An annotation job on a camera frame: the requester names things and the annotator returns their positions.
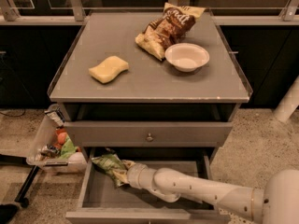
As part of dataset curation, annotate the open grey middle drawer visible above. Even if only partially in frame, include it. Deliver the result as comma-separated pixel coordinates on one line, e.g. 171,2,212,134
66,147,230,224

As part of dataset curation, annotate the clear plastic storage bin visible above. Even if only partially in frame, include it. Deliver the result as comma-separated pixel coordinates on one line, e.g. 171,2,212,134
26,104,87,174

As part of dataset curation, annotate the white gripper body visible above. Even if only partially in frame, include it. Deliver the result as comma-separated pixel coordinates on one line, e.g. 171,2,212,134
127,163,155,190

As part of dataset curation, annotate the black stand leg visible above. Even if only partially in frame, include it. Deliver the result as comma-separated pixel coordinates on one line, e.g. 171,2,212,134
0,154,40,208

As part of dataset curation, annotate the white paper bowl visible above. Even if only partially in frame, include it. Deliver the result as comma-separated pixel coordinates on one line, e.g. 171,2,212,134
165,43,209,73

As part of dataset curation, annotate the closed grey top drawer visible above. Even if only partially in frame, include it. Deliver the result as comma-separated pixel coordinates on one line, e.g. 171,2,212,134
64,120,233,147

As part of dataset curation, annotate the grey drawer cabinet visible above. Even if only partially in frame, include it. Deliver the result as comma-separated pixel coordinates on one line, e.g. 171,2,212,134
47,7,254,224

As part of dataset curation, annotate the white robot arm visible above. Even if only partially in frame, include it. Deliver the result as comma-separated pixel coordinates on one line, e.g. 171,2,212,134
127,163,299,224

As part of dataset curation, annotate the green packet in bin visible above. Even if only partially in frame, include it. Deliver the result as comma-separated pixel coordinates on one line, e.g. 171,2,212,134
60,138,77,159

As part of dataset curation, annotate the green jalapeno chip bag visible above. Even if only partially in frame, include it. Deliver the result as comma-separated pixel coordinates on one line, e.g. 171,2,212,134
92,148,135,188

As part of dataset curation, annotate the yellow sponge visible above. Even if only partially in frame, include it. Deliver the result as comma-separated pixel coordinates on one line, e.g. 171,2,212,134
89,56,129,84

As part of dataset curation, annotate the orange fruit in bin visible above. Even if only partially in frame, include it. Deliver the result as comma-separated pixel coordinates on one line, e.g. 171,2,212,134
57,133,67,145

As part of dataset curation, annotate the white post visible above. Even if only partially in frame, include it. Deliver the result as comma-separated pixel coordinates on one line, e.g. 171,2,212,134
274,76,299,122

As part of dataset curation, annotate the brown yellow chip bag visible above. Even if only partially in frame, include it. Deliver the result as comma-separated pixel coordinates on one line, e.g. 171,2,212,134
135,3,205,61

